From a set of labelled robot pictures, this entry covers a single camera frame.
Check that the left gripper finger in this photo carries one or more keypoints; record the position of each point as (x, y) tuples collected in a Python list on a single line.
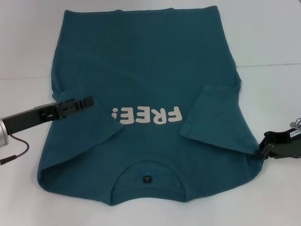
[(75, 106)]

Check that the teal blue FREE t-shirt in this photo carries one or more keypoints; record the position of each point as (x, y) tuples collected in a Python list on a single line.
[(145, 58)]

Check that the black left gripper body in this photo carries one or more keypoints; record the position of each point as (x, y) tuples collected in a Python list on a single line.
[(28, 117)]

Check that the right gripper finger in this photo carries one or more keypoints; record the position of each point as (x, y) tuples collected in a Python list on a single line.
[(262, 151)]

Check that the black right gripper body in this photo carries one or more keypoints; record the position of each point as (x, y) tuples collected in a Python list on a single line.
[(284, 143)]

